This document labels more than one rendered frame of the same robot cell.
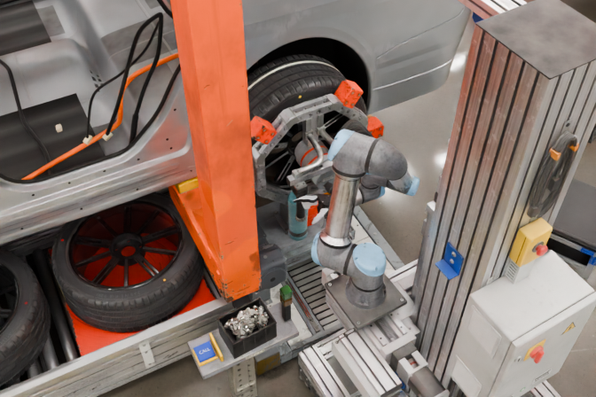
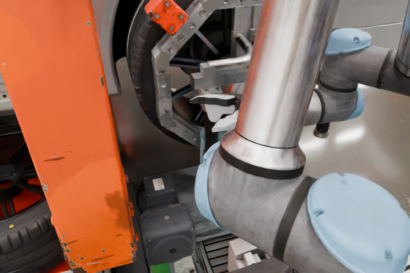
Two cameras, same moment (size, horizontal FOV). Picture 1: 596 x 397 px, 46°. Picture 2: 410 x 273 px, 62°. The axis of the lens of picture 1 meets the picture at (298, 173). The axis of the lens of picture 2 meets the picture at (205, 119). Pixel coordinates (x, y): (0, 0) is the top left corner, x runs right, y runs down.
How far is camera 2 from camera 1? 2.02 m
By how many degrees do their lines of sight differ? 15
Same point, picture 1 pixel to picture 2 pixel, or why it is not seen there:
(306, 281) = (223, 260)
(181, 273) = (39, 220)
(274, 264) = (176, 229)
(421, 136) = (354, 134)
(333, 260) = (249, 210)
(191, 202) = not seen: hidden behind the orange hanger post
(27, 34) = not seen: outside the picture
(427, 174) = (362, 166)
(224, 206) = (22, 60)
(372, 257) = (373, 215)
